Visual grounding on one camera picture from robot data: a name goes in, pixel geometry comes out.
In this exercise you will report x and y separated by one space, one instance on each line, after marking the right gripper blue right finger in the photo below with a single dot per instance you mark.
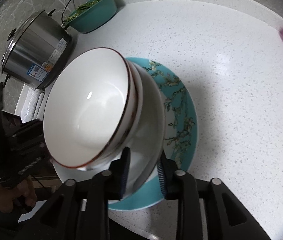
166 169

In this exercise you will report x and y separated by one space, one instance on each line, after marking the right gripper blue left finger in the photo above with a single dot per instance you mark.
119 174

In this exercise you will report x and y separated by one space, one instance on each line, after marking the large white bowl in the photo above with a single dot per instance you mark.
147 143

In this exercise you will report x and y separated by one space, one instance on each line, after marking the large teal floral plate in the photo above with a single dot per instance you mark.
180 138

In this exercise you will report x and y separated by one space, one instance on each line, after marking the floral patterned ceramic bowl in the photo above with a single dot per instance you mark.
93 109

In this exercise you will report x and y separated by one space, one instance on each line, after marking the person's left hand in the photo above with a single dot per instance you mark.
24 189

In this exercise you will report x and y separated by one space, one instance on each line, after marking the stainless steel rice cooker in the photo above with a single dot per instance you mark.
37 51

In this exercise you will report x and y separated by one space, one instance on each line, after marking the teal basin with greens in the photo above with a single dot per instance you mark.
91 15

